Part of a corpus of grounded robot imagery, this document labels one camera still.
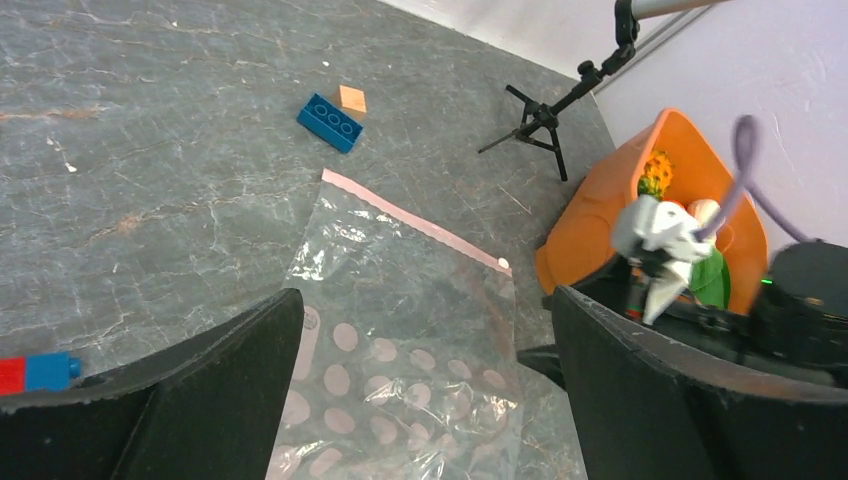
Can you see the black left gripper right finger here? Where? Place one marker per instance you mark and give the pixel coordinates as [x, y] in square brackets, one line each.
[647, 406]

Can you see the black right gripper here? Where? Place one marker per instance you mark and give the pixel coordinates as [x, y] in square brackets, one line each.
[796, 326]

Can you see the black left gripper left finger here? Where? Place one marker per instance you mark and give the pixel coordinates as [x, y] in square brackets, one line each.
[206, 408]

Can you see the clear pink-dotted zip bag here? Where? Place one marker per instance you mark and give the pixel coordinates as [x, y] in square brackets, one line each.
[406, 367]

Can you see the toy bok choy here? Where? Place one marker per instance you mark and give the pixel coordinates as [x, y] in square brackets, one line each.
[710, 282]

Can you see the red and blue lego block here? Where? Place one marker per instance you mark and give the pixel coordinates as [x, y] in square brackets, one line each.
[50, 372]

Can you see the toy pineapple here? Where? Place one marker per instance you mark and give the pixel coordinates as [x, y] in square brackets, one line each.
[657, 175]

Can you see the blue lego brick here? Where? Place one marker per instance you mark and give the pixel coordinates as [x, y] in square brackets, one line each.
[330, 123]

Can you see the small wooden cube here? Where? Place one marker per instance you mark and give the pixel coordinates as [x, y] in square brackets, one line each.
[351, 100]

